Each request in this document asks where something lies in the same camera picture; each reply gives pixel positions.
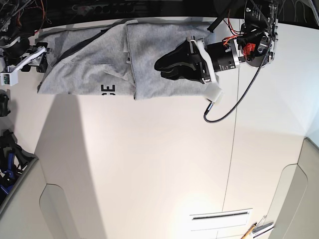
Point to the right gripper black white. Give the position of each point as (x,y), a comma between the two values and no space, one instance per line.
(35,56)

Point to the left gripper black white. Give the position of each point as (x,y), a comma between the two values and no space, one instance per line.
(181,62)

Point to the grey T-shirt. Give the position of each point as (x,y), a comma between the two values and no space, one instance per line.
(117,61)

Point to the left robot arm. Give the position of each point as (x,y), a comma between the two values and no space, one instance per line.
(251,45)

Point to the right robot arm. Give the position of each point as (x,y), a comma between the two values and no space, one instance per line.
(19,21)

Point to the black device at left edge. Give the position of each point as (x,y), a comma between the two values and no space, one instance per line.
(4,101)

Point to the black power strip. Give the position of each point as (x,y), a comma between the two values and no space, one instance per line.
(112,8)

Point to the blue black tool pile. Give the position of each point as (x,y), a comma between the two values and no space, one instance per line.
(13,161)

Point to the white ceiling vent panel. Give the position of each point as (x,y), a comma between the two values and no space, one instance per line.
(222,220)

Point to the wooden pencil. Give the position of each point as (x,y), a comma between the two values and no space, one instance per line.
(249,231)

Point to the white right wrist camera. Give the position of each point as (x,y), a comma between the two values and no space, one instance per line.
(9,78)

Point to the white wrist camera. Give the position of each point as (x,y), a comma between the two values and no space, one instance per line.
(213,92)
(9,78)

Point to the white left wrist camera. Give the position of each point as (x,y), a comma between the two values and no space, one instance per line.
(213,92)

